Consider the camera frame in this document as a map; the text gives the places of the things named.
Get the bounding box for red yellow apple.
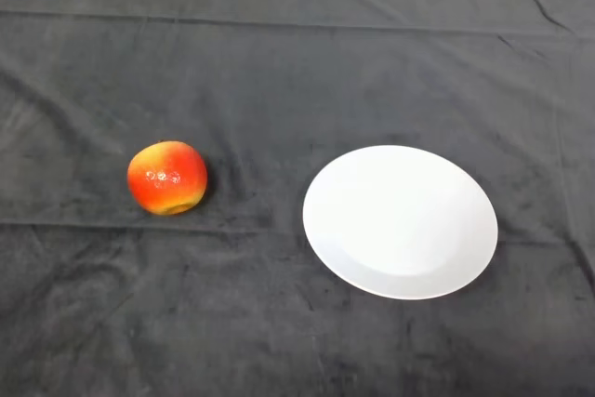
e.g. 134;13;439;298
126;139;208;217

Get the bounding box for white round plate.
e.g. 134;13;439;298
302;144;499;301

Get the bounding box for black cloth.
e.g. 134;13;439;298
0;0;595;397

